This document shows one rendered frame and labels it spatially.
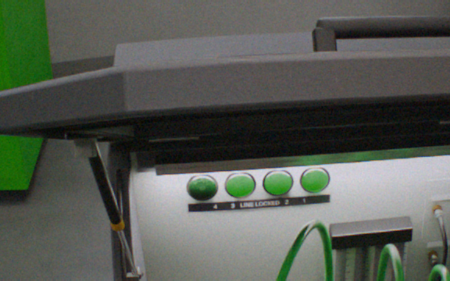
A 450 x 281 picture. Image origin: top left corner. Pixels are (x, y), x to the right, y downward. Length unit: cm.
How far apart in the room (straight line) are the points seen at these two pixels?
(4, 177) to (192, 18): 169
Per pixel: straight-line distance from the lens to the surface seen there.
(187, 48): 184
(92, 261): 388
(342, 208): 170
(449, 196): 173
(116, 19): 542
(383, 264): 160
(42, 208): 424
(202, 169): 161
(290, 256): 140
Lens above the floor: 226
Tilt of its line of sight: 29 degrees down
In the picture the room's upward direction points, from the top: 3 degrees counter-clockwise
